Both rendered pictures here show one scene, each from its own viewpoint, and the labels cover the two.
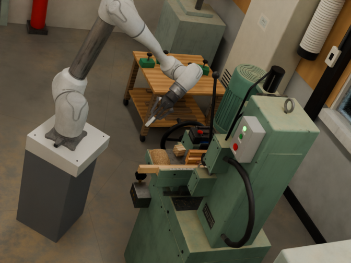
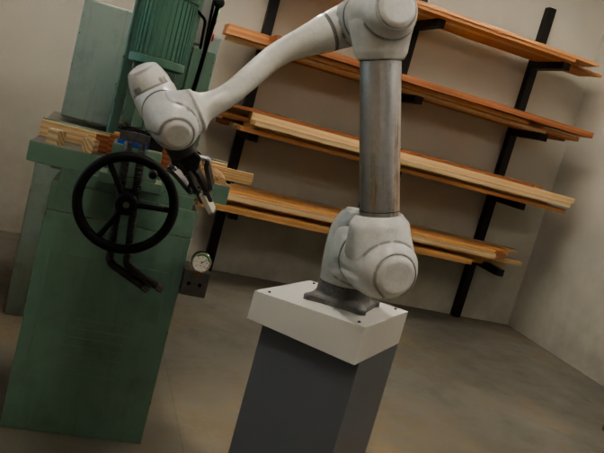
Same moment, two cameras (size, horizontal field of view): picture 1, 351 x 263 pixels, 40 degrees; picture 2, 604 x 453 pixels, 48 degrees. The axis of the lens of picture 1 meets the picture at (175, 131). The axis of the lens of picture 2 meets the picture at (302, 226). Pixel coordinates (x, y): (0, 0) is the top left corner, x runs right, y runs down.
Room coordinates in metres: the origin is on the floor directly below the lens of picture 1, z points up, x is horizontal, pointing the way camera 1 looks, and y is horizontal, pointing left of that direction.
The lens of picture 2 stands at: (3.89, 0.87, 1.16)
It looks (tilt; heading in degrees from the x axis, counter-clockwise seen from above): 9 degrees down; 194
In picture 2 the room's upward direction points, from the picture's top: 15 degrees clockwise
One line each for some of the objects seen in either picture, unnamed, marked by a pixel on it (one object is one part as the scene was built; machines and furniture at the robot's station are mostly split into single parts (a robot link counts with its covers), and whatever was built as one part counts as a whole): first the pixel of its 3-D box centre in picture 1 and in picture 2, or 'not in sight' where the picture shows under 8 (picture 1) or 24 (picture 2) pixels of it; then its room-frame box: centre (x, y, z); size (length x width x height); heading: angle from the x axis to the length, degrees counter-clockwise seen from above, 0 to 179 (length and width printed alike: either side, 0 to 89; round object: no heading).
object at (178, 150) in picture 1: (179, 150); not in sight; (1.96, -0.05, 0.92); 0.05 x 0.05 x 0.04; 43
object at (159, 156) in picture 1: (161, 156); (213, 173); (1.86, 0.02, 0.92); 0.14 x 0.09 x 0.04; 30
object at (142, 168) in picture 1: (189, 168); (172, 160); (1.85, -0.13, 0.92); 0.54 x 0.02 x 0.04; 120
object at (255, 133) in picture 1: (246, 139); (205, 23); (1.56, -0.27, 1.40); 0.10 x 0.06 x 0.16; 30
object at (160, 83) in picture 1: (172, 92); not in sight; (3.44, 0.14, 0.32); 0.66 x 0.57 x 0.64; 124
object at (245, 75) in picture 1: (241, 102); (166, 19); (1.91, -0.24, 1.35); 0.18 x 0.18 x 0.31
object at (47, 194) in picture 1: (56, 184); (306, 428); (2.02, 0.56, 0.30); 0.30 x 0.30 x 0.60; 78
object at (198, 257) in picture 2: (140, 176); (200, 263); (1.96, 0.09, 0.65); 0.06 x 0.04 x 0.08; 120
